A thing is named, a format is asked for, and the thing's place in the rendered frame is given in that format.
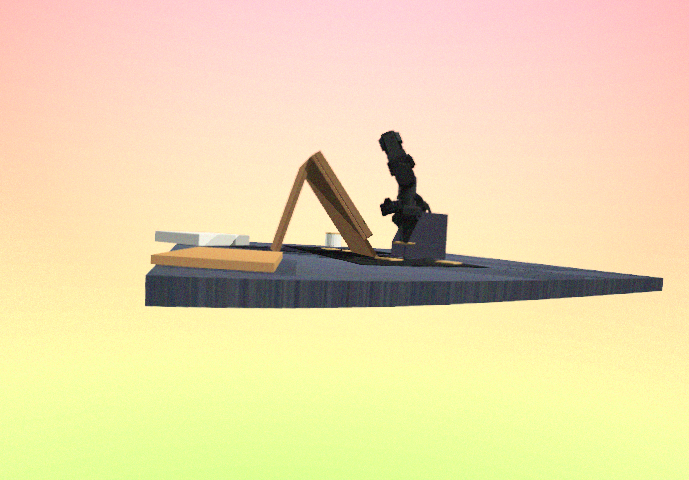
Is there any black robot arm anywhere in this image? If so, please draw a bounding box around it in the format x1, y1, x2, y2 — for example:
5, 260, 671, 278
378, 130, 431, 216

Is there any white flat square slab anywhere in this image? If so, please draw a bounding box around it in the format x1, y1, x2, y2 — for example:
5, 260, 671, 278
155, 231, 250, 246

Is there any small grey cylinder with orange top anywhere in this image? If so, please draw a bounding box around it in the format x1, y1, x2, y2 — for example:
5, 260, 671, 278
325, 232, 342, 247

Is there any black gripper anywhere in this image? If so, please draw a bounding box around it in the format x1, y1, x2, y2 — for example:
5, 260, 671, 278
392, 191, 422, 243

